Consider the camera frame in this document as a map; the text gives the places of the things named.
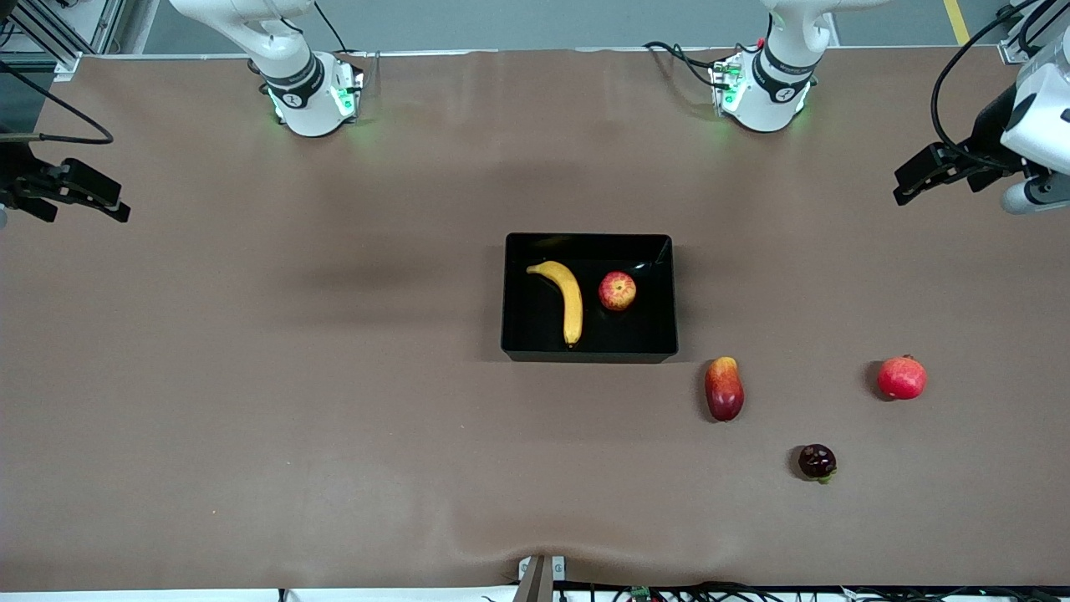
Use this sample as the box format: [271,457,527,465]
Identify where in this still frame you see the black plastic box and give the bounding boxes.
[500,232,680,365]

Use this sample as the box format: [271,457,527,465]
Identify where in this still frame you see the red yellow apple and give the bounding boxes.
[598,270,638,313]

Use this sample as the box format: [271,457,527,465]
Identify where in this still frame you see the yellow banana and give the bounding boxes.
[526,260,584,349]

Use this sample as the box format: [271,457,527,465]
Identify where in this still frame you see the red pomegranate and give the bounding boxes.
[877,355,928,401]

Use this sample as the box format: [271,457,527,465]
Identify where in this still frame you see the brown table cover mat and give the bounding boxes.
[0,46,1070,591]

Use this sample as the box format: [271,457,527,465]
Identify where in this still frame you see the red yellow mango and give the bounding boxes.
[704,356,746,422]

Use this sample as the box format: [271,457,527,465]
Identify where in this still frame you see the dark purple mangosteen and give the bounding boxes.
[797,444,838,484]

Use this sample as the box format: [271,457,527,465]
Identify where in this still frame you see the aluminium frame structure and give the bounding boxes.
[0,0,126,80]
[995,0,1070,68]

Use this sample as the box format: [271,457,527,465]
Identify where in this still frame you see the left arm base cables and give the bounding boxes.
[642,39,736,91]

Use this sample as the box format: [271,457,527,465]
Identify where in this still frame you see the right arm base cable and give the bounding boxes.
[313,0,354,55]

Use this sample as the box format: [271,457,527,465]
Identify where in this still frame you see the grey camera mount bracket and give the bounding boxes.
[512,554,567,602]

